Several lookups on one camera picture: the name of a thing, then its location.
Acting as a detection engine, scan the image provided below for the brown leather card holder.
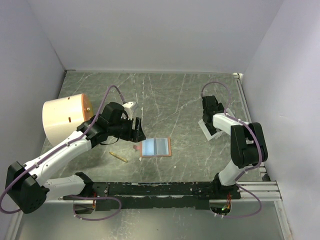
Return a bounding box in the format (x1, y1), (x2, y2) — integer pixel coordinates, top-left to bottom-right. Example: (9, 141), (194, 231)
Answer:
(133, 137), (172, 158)

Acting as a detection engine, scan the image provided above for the gold pencil stick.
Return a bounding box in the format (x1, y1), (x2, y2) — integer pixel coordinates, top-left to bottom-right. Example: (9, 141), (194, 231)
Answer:
(109, 151), (128, 163)

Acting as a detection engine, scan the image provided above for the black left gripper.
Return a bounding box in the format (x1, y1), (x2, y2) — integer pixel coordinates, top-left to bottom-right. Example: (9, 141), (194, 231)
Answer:
(108, 114), (147, 143)

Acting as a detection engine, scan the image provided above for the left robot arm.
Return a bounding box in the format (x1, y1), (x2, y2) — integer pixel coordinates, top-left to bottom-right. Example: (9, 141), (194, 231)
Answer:
(4, 102), (146, 214)

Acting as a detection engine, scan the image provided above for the white cylinder toy with studs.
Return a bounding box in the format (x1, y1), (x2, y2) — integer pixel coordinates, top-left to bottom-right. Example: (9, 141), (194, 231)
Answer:
(42, 93), (94, 146)

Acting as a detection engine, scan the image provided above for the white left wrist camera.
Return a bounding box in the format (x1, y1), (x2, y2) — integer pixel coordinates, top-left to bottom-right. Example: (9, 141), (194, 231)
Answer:
(122, 101), (138, 119)

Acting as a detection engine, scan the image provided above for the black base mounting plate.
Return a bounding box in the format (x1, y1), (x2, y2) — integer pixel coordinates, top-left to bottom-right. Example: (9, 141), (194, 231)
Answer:
(63, 181), (241, 211)

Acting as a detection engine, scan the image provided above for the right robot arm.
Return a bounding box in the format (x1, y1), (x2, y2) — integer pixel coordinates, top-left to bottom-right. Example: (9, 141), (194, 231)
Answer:
(198, 95), (268, 199)

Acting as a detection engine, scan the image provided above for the white card storage box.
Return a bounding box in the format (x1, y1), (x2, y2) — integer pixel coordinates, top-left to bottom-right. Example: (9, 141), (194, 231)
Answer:
(198, 108), (238, 141)

